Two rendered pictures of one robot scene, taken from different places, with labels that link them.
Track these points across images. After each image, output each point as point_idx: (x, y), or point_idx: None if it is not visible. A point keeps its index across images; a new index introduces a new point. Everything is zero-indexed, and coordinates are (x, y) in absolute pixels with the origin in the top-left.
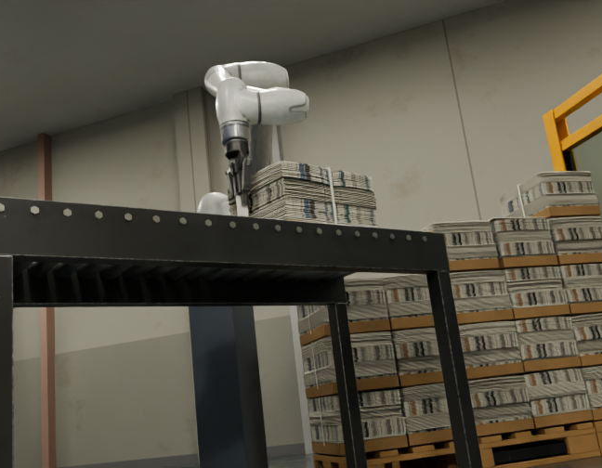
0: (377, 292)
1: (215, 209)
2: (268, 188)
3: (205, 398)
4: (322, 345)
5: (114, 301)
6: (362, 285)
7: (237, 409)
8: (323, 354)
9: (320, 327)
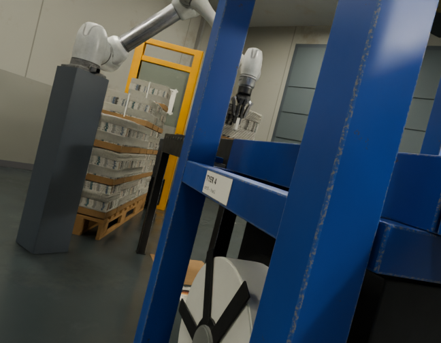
0: (135, 132)
1: (105, 43)
2: (248, 122)
3: (60, 178)
4: (110, 155)
5: None
6: (133, 126)
7: (79, 190)
8: (109, 160)
9: (114, 144)
